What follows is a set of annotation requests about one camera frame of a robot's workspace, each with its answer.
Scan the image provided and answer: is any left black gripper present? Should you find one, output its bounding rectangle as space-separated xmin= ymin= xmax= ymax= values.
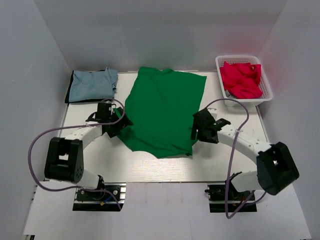
xmin=107 ymin=107 xmax=133 ymax=138

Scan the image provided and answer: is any green t shirt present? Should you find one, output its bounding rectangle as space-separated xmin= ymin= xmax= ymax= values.
xmin=118 ymin=67 xmax=207 ymax=159

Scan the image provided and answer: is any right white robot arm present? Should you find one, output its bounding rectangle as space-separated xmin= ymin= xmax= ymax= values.
xmin=191 ymin=109 xmax=300 ymax=200

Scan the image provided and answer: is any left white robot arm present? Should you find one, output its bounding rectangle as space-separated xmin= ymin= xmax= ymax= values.
xmin=44 ymin=103 xmax=133 ymax=200

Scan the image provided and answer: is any light blue folded t shirt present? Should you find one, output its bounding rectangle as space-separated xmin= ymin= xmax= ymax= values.
xmin=64 ymin=67 xmax=118 ymax=104

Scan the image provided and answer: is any red t shirt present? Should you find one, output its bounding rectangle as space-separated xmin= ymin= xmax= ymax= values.
xmin=219 ymin=62 xmax=263 ymax=99

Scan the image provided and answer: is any white plastic basket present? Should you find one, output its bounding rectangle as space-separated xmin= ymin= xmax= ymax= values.
xmin=215 ymin=55 xmax=273 ymax=107

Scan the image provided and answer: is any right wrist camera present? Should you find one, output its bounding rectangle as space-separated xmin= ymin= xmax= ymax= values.
xmin=192 ymin=108 xmax=216 ymax=129

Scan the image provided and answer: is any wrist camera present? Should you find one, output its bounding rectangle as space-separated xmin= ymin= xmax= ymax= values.
xmin=95 ymin=102 xmax=112 ymax=120
xmin=192 ymin=108 xmax=216 ymax=129

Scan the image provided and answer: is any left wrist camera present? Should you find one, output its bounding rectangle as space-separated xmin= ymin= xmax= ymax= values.
xmin=95 ymin=102 xmax=112 ymax=120

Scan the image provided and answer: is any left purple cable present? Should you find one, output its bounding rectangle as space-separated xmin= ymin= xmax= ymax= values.
xmin=27 ymin=98 xmax=124 ymax=210

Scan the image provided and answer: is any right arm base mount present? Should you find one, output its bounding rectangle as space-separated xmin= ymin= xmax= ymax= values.
xmin=204 ymin=183 xmax=257 ymax=213

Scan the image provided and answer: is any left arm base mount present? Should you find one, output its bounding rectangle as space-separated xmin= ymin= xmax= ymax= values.
xmin=72 ymin=183 xmax=127 ymax=212

